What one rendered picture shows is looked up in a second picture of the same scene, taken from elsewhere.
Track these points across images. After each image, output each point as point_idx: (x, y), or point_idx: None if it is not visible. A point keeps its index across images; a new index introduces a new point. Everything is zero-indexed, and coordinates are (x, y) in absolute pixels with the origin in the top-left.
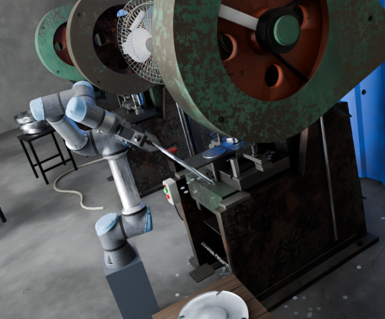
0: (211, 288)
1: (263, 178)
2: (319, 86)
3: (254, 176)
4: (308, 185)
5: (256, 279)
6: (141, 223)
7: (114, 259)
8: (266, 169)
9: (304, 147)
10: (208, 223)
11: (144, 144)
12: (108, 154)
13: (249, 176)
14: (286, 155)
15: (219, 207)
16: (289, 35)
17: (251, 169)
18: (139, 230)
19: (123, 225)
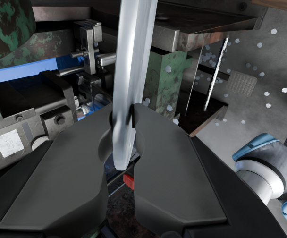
0: None
1: (111, 29)
2: None
3: (113, 33)
4: (100, 5)
5: (222, 16)
6: (275, 149)
7: None
8: (97, 21)
9: (54, 9)
10: (185, 108)
11: (157, 172)
12: None
13: (116, 36)
14: (73, 26)
15: (178, 48)
16: None
17: (106, 45)
18: (285, 148)
19: None
